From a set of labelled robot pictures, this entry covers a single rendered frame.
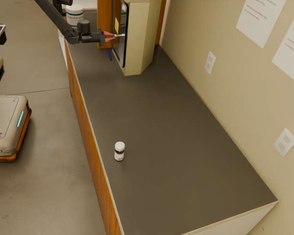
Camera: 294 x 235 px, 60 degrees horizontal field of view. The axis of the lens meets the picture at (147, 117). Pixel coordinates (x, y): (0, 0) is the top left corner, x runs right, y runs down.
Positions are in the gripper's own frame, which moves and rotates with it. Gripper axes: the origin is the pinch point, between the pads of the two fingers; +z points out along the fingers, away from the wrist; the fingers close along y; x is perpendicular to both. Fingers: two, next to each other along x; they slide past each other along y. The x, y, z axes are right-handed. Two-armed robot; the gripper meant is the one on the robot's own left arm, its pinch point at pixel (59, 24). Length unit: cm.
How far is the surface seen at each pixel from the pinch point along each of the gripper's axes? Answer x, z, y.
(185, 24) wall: -36, -14, 77
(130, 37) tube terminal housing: -46, -12, 35
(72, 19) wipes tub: 24.4, 8.5, 11.7
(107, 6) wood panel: -9.2, -15.1, 30.7
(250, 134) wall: -119, 5, 77
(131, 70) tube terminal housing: -46, 11, 38
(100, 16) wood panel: -9.3, -8.6, 26.0
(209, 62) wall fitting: -73, -8, 76
